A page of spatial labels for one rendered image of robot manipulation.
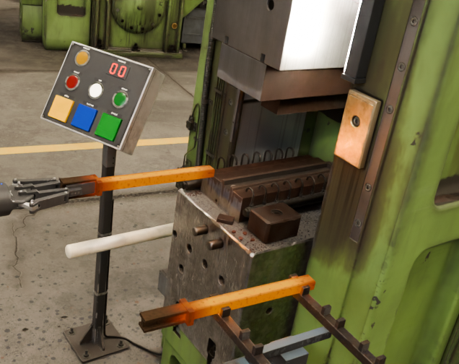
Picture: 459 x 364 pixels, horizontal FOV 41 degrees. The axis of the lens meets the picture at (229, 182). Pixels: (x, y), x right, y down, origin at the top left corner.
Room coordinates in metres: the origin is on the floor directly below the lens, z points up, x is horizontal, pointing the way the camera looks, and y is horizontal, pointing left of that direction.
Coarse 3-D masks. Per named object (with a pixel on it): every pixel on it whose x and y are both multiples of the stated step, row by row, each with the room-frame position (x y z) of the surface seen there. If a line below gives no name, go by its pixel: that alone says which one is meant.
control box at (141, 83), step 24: (72, 48) 2.00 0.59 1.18; (96, 48) 1.97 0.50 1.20; (72, 72) 1.95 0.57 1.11; (96, 72) 1.92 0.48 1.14; (120, 72) 1.89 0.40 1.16; (144, 72) 1.87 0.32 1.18; (72, 96) 1.90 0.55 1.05; (144, 96) 1.84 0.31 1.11; (48, 120) 1.88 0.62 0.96; (96, 120) 1.82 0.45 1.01; (144, 120) 1.85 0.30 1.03; (120, 144) 1.75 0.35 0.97
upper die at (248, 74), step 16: (224, 48) 1.63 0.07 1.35; (224, 64) 1.63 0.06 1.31; (240, 64) 1.57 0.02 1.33; (256, 64) 1.52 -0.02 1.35; (224, 80) 1.62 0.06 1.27; (240, 80) 1.56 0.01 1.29; (256, 80) 1.51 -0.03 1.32; (272, 80) 1.51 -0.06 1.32; (288, 80) 1.54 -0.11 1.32; (304, 80) 1.58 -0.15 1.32; (320, 80) 1.62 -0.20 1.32; (336, 80) 1.65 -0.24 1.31; (256, 96) 1.51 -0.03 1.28; (272, 96) 1.52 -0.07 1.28; (288, 96) 1.55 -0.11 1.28; (304, 96) 1.59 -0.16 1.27
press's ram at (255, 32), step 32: (224, 0) 1.66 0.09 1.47; (256, 0) 1.56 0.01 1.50; (288, 0) 1.47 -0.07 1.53; (320, 0) 1.51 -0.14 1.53; (352, 0) 1.57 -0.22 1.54; (224, 32) 1.64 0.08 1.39; (256, 32) 1.54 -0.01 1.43; (288, 32) 1.46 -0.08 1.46; (320, 32) 1.52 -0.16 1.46; (352, 32) 1.59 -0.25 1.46; (288, 64) 1.47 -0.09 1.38; (320, 64) 1.54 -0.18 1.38
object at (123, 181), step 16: (80, 176) 1.29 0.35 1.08; (96, 176) 1.31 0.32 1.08; (112, 176) 1.34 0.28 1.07; (128, 176) 1.36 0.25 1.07; (144, 176) 1.37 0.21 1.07; (160, 176) 1.39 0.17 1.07; (176, 176) 1.42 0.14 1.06; (192, 176) 1.45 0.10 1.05; (208, 176) 1.49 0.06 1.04; (96, 192) 1.28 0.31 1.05
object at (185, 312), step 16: (256, 288) 1.11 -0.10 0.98; (272, 288) 1.12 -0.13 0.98; (288, 288) 1.13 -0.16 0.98; (176, 304) 1.00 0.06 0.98; (192, 304) 1.01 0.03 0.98; (208, 304) 1.02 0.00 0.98; (224, 304) 1.03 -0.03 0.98; (240, 304) 1.06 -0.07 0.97; (144, 320) 0.94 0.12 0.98; (160, 320) 0.96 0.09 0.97; (176, 320) 0.98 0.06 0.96; (192, 320) 0.98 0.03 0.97
